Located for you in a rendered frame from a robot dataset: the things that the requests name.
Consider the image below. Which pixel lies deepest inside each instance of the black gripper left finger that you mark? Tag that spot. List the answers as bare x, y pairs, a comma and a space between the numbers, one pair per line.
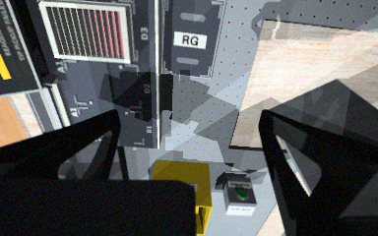
41, 156

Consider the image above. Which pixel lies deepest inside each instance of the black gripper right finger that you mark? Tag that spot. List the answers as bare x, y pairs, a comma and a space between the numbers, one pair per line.
348, 187

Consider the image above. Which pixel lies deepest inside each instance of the yellow waste bin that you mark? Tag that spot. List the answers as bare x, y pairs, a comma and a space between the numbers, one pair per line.
195, 174

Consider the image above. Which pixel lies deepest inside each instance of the white trough reservoir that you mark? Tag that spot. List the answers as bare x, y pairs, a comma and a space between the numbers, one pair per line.
111, 26

